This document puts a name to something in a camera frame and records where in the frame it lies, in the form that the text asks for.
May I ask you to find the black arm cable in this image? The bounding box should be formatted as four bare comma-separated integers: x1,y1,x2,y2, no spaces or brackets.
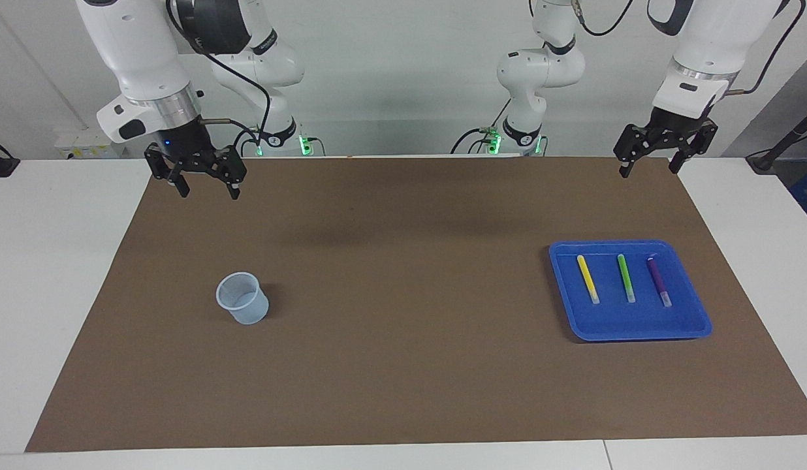
166,0,272,152
573,0,806,96

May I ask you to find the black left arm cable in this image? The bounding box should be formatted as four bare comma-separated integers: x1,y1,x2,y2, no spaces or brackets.
573,0,806,96

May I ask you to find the purple pen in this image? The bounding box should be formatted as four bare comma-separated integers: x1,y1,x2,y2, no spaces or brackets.
646,253,673,308

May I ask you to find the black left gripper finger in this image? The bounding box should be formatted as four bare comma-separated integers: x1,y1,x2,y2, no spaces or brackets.
613,124,659,179
669,121,720,174

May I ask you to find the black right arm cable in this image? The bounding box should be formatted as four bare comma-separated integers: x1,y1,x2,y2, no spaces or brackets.
166,0,272,152

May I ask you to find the pale blue plastic cup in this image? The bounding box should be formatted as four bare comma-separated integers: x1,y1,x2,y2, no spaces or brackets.
215,272,270,326

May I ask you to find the black angled stand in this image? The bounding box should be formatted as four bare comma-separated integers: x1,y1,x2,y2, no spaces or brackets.
746,104,807,174

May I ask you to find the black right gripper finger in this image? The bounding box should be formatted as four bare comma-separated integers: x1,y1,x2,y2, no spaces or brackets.
144,146,191,198
211,148,248,200

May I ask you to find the blue plastic tray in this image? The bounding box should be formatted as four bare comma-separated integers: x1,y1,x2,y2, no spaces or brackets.
548,240,713,343

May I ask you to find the yellow pen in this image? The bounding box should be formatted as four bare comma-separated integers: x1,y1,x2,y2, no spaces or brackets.
577,255,601,305

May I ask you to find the black base cable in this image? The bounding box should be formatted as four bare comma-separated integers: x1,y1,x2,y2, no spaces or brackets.
232,127,264,157
451,98,512,155

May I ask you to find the brown table mat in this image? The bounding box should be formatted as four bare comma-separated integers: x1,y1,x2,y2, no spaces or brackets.
25,155,807,453

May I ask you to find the green pen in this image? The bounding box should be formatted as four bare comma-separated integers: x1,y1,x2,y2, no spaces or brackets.
617,254,637,304

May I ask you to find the white box with yellow labels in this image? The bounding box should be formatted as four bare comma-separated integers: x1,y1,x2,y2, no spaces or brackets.
54,127,127,159

